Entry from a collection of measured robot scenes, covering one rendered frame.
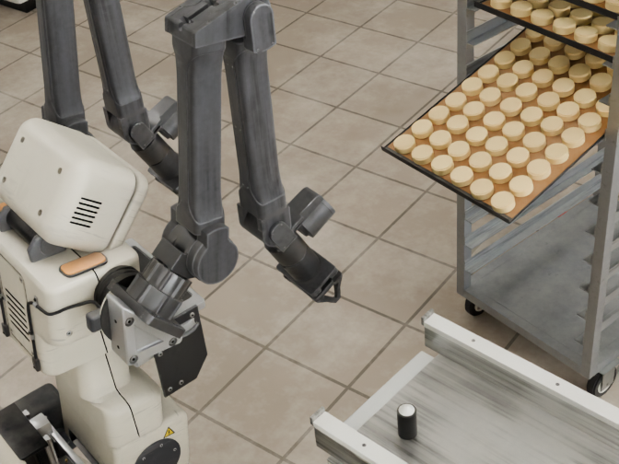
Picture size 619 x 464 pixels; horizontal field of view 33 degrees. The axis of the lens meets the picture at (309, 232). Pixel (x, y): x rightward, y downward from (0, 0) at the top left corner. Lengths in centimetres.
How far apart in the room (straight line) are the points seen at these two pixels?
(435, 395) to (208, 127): 62
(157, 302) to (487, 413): 58
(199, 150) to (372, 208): 211
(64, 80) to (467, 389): 88
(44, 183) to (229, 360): 154
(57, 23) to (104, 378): 62
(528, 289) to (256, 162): 158
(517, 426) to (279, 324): 152
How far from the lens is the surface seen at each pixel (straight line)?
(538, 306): 298
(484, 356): 178
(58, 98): 187
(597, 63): 253
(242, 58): 148
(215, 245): 156
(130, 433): 192
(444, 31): 462
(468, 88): 252
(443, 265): 332
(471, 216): 285
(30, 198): 166
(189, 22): 144
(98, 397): 188
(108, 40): 188
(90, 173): 159
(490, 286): 303
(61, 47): 184
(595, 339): 273
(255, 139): 156
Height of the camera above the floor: 216
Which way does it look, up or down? 38 degrees down
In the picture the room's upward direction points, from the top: 6 degrees counter-clockwise
